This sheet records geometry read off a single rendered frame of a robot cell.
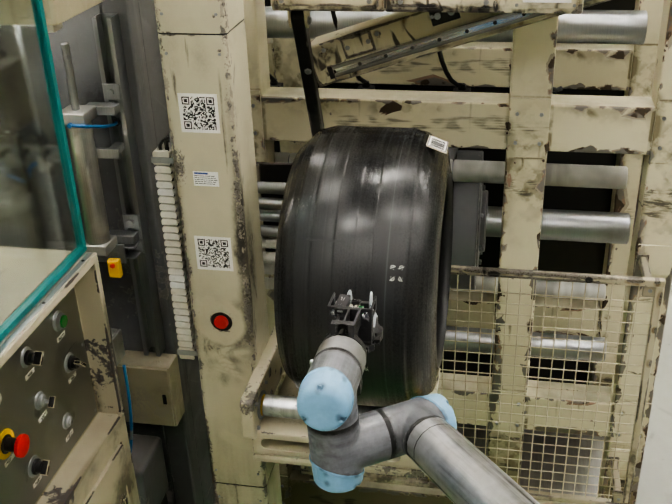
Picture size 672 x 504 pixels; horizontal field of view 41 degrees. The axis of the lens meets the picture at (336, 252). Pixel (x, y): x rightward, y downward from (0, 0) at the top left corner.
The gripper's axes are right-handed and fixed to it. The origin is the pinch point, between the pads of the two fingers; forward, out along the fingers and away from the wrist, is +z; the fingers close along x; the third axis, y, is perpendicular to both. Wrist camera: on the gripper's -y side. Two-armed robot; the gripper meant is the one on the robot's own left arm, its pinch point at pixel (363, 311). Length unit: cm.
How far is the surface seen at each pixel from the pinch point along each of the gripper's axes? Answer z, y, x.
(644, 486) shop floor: 117, -111, -74
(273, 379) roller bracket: 27.6, -31.5, 23.9
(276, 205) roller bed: 60, -3, 31
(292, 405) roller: 16.0, -30.3, 16.9
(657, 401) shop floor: 163, -106, -84
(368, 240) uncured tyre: 5.0, 11.2, 0.0
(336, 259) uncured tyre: 3.3, 7.9, 5.3
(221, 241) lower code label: 19.5, 3.2, 31.4
